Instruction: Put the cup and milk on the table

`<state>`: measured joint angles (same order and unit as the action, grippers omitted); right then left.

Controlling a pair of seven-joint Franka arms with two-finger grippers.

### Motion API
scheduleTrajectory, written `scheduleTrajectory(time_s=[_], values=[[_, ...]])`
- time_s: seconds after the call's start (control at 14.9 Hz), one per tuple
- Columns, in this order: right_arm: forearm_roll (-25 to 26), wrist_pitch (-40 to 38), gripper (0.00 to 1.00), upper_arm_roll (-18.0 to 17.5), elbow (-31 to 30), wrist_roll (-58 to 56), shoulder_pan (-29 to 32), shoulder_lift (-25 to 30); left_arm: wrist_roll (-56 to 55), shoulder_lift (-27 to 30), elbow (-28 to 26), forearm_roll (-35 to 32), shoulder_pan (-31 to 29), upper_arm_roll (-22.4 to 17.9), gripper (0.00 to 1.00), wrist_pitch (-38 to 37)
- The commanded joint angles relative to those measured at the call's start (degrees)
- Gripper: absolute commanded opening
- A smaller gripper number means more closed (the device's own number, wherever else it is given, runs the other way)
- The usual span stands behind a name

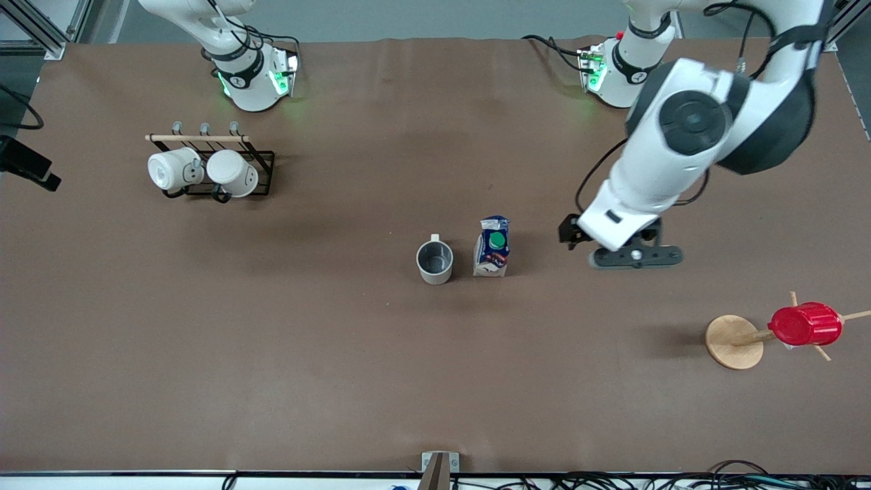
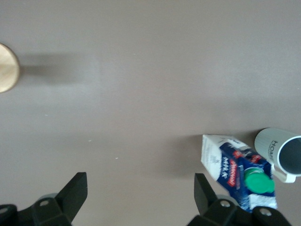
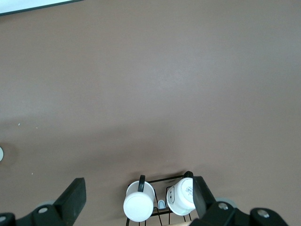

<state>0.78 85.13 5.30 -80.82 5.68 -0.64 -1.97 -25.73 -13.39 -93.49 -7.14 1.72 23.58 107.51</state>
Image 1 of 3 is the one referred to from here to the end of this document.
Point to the blue white milk carton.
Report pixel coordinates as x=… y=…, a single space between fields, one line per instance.
x=491 y=248

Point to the grey mug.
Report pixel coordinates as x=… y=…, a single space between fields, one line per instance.
x=435 y=262

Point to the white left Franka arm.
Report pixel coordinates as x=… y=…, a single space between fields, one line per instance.
x=694 y=122

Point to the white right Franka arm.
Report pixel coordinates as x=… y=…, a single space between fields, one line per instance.
x=245 y=75

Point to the red plastic cup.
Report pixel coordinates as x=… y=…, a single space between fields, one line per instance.
x=806 y=324

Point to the wooden mug tree stand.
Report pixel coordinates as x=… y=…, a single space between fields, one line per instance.
x=731 y=341

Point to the white mug with sticker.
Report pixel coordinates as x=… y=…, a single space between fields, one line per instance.
x=170 y=170

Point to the metal bracket with brown post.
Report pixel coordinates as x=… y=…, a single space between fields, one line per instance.
x=439 y=469

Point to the aluminium frame profile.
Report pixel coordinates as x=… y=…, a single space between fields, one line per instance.
x=41 y=30
x=844 y=20

